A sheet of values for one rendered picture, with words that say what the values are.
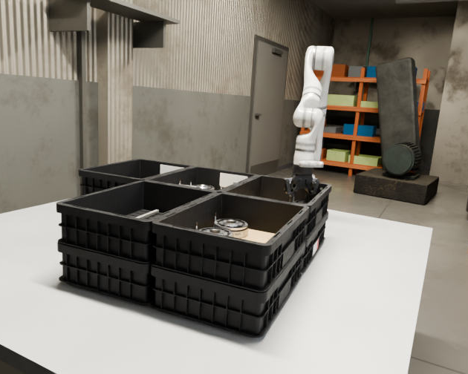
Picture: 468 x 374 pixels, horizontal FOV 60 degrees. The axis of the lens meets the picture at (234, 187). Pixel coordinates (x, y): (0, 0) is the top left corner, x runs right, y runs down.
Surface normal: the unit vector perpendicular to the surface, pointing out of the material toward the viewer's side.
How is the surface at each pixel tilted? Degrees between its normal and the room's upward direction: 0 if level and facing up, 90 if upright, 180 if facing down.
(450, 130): 90
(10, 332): 0
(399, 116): 90
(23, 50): 90
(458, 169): 90
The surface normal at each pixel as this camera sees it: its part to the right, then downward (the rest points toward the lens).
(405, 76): -0.57, 0.14
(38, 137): 0.88, 0.15
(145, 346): 0.07, -0.98
